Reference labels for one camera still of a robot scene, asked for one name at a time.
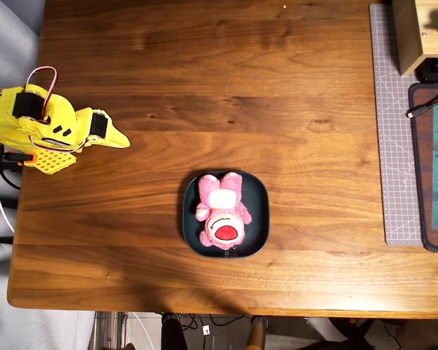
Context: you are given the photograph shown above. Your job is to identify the dark printed mouse pad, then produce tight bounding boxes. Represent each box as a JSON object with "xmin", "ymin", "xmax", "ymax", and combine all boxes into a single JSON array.
[{"xmin": 408, "ymin": 82, "xmax": 438, "ymax": 254}]

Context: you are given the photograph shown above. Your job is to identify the dark teal square plate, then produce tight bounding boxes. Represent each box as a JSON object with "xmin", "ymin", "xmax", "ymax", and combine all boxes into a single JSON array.
[{"xmin": 182, "ymin": 170, "xmax": 271, "ymax": 260}]

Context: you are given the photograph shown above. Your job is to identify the orange black clamp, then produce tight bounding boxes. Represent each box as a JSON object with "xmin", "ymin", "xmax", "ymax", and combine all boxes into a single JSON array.
[{"xmin": 0, "ymin": 144, "xmax": 37, "ymax": 171}]

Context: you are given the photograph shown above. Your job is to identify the thin black cable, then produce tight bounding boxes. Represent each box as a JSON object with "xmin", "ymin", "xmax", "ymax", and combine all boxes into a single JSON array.
[{"xmin": 0, "ymin": 160, "xmax": 22, "ymax": 191}]

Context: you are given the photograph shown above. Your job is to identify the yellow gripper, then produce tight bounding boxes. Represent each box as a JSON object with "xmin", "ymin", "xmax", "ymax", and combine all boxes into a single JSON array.
[{"xmin": 31, "ymin": 94, "xmax": 131, "ymax": 152}]

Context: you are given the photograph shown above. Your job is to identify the light wooden box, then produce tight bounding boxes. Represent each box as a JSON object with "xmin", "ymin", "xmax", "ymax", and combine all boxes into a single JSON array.
[{"xmin": 391, "ymin": 0, "xmax": 438, "ymax": 77}]

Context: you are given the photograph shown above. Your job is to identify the black usb cable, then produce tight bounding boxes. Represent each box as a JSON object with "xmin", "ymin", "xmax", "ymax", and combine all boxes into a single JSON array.
[{"xmin": 405, "ymin": 93, "xmax": 438, "ymax": 119}]

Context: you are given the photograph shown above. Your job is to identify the black floor cables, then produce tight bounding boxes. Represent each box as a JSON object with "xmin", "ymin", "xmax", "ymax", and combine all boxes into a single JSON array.
[{"xmin": 178, "ymin": 314, "xmax": 246, "ymax": 332}]

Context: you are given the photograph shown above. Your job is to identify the black electronic device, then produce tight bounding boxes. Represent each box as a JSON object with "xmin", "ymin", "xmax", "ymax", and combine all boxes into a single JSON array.
[{"xmin": 415, "ymin": 57, "xmax": 438, "ymax": 83}]

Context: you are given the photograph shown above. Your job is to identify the red white servo wire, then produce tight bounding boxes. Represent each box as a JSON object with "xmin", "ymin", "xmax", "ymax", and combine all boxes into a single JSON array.
[{"xmin": 24, "ymin": 66, "xmax": 59, "ymax": 123}]

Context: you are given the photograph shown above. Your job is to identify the pink strawberry bear plush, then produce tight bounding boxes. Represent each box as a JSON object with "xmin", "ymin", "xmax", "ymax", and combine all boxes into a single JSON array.
[{"xmin": 193, "ymin": 171, "xmax": 253, "ymax": 252}]

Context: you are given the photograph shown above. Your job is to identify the yellow perforated robot base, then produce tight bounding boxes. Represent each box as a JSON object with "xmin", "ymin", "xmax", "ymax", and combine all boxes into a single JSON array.
[{"xmin": 23, "ymin": 147, "xmax": 77, "ymax": 176}]

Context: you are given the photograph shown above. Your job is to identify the wooden table leg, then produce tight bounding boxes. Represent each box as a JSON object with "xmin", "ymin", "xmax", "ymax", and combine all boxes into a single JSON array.
[{"xmin": 245, "ymin": 315, "xmax": 269, "ymax": 350}]

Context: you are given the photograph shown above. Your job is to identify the black post under table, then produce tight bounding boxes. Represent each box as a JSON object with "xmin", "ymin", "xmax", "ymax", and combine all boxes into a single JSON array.
[{"xmin": 161, "ymin": 313, "xmax": 188, "ymax": 350}]

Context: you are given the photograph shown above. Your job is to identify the grey cutting mat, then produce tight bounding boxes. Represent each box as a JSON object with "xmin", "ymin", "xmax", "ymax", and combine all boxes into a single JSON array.
[{"xmin": 369, "ymin": 2, "xmax": 425, "ymax": 246}]

